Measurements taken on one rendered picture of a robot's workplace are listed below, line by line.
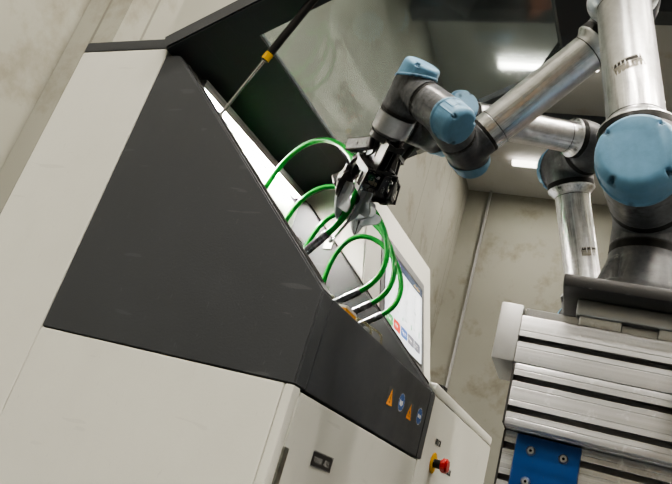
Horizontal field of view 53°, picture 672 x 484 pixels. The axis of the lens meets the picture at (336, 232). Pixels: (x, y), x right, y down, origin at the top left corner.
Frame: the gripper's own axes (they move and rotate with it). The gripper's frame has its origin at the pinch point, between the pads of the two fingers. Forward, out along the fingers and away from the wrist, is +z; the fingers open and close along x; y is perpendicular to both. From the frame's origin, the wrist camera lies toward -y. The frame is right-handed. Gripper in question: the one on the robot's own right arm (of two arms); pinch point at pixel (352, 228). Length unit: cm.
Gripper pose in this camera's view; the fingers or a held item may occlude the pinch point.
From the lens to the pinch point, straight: 154.4
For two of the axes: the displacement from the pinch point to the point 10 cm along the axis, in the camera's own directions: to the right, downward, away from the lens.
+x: 3.8, 4.4, 8.1
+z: -2.8, 8.9, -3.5
